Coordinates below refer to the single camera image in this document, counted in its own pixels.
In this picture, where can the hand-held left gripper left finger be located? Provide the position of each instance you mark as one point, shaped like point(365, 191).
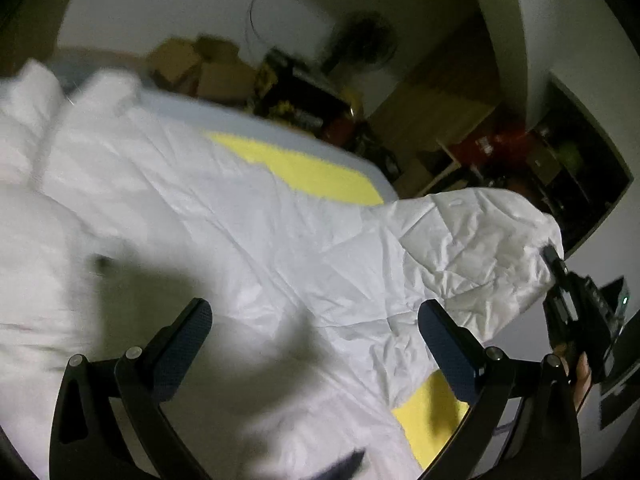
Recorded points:
point(182, 342)

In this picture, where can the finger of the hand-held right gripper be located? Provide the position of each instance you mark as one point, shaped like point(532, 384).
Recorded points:
point(552, 259)

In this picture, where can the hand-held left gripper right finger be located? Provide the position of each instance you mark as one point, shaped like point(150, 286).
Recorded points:
point(445, 342)

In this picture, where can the large white padded jacket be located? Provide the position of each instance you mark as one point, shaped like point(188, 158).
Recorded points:
point(240, 240)

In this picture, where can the person's right hand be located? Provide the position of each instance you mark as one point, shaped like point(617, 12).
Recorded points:
point(581, 380)

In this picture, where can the wooden cabinet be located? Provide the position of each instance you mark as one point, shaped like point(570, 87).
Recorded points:
point(440, 100)

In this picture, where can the yellow sheet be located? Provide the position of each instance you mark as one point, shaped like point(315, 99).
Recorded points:
point(310, 167)

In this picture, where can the pale grey bed mattress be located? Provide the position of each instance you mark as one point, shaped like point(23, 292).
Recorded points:
point(210, 112)

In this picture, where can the cardboard box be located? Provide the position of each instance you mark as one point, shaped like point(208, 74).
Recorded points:
point(217, 50)
point(172, 62)
point(227, 84)

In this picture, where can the black yellow box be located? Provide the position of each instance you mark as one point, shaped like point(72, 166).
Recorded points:
point(295, 90)

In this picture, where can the dark standing fan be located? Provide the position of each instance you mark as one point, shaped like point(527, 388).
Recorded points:
point(365, 42)

